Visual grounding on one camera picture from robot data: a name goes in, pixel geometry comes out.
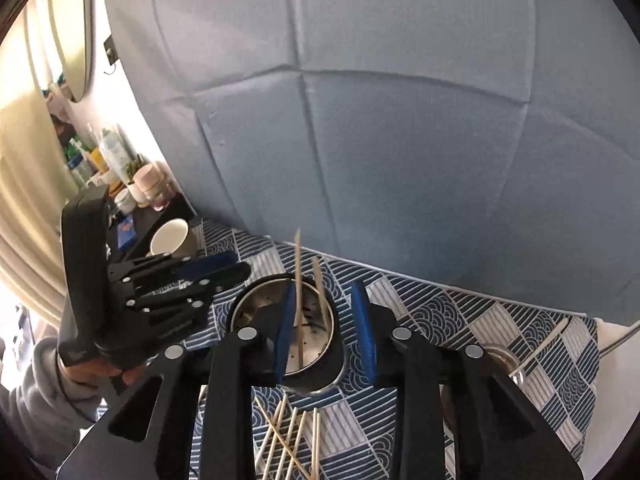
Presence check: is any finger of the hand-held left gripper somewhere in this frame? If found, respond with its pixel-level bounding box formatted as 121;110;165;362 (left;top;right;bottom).
125;261;252;333
106;251;240;292

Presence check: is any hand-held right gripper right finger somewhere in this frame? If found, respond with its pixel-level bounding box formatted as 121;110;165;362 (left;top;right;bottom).
351;281;586;480

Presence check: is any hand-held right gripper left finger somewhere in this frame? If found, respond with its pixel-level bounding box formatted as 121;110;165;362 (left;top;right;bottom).
55;284;297;480

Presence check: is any metal utensil holder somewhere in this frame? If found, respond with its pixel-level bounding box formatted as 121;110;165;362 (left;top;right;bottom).
226;272;346;393

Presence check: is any slim wooden chopstick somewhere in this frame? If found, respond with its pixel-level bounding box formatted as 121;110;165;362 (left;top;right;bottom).
507;317;571;378
311;256;334;351
293;227;305;361

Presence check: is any bunch of wooden chopsticks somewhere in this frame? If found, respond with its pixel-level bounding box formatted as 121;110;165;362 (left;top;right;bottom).
252;392;323;480

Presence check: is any person's left forearm grey sleeve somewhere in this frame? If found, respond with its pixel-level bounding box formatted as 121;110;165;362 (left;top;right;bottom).
0;337;110;463

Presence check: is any person's left hand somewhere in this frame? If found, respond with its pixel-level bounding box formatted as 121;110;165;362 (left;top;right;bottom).
60;357;149;397

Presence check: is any beige mug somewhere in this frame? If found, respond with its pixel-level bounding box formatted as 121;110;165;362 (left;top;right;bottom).
149;217;198;259

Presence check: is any small blue box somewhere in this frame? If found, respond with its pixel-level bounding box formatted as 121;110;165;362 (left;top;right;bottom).
116;217;137;250

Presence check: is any black side table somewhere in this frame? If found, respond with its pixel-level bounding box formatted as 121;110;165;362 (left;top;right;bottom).
107;192;201;261

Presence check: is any blue patterned tablecloth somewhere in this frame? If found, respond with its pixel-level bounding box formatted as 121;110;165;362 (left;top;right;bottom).
192;217;601;480

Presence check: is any beige curtain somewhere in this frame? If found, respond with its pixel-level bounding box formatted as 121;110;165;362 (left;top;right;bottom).
0;0;81;322

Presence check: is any pink jar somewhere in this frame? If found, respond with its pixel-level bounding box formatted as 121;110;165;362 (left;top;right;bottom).
135;162;179;211

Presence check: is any small white plant pot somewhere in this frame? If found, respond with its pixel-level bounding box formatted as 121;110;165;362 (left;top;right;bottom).
122;160;147;206

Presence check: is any green bottle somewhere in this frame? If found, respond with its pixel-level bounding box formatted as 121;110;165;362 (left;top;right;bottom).
67;136;86;171

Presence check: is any white spray can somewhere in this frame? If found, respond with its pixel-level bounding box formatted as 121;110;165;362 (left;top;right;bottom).
99;127;132;186

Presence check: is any small metal cup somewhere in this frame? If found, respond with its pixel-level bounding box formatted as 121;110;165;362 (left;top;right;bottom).
479;342;532;387

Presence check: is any blue-grey fabric backdrop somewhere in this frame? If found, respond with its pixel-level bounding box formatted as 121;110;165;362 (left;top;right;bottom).
102;0;640;321

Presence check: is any oval wall mirror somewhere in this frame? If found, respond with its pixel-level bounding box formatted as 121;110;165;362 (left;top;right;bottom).
30;0;98;104

